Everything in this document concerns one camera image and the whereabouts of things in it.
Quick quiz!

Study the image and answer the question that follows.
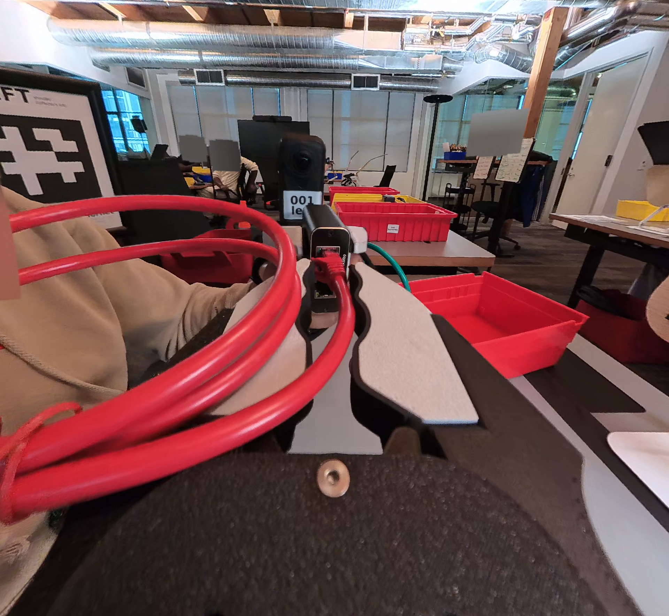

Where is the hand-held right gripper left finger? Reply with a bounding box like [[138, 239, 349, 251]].
[[206, 260, 314, 416]]

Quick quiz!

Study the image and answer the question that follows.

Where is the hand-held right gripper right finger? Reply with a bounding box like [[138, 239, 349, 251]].
[[348, 263, 480, 425]]

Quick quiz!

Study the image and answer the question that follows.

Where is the black ethernet splitter box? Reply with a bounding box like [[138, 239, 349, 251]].
[[301, 203, 352, 316]]

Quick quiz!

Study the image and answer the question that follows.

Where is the green ethernet cable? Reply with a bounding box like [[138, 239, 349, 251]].
[[366, 241, 414, 293]]

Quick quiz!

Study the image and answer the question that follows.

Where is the red plastic bin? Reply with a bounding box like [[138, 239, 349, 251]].
[[399, 271, 590, 379]]

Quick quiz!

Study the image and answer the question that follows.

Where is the red ethernet cable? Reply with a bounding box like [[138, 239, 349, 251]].
[[0, 194, 357, 525]]

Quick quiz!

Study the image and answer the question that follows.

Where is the yellow ribbed tray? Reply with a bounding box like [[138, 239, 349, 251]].
[[330, 193, 425, 209]]

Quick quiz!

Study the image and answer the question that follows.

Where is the red ribbed tray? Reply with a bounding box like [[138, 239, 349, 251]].
[[328, 185, 401, 204], [333, 201, 459, 244]]

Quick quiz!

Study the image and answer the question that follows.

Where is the black monitor screen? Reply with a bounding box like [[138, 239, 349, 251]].
[[237, 115, 310, 193]]

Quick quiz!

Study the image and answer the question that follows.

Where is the grey work table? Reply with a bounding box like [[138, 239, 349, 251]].
[[360, 229, 497, 275]]

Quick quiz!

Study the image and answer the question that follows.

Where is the red plastic basket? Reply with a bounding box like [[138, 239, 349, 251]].
[[158, 216, 258, 286]]

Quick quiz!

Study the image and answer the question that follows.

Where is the black floor lamp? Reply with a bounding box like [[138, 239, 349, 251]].
[[421, 93, 455, 202]]

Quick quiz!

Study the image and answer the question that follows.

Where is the black rolling chair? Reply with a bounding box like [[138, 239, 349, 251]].
[[469, 177, 522, 257]]

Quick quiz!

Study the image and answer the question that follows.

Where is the white handwritten board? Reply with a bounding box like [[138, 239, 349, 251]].
[[494, 138, 536, 184]]

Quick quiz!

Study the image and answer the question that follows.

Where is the window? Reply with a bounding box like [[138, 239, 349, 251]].
[[101, 87, 153, 155]]

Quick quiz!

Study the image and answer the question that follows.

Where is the dark red crate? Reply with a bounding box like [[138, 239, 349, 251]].
[[575, 286, 669, 364]]

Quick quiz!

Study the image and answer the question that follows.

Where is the wooden work desk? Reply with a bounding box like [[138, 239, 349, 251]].
[[549, 211, 669, 309]]

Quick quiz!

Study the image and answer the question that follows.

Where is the black-framed printed tag sign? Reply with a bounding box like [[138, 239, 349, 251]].
[[0, 67, 124, 231]]

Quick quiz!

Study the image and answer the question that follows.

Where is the small yellow bin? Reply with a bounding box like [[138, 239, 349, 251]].
[[615, 199, 669, 223]]

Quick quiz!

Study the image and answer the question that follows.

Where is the beige hoodie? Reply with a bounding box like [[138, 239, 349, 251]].
[[0, 511, 63, 616]]

